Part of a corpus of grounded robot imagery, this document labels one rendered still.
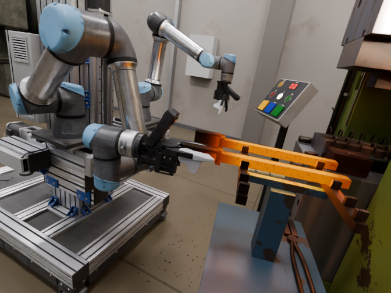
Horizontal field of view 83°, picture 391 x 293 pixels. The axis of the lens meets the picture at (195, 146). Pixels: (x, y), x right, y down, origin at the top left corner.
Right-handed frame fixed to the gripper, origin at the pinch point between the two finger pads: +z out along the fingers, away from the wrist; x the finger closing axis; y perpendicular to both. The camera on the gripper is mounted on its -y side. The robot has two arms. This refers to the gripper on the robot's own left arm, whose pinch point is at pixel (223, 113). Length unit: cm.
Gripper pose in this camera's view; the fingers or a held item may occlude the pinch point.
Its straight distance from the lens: 144.2
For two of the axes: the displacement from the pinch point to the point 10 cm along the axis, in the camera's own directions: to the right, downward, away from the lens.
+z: -1.4, 9.3, 3.3
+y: -8.9, -2.6, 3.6
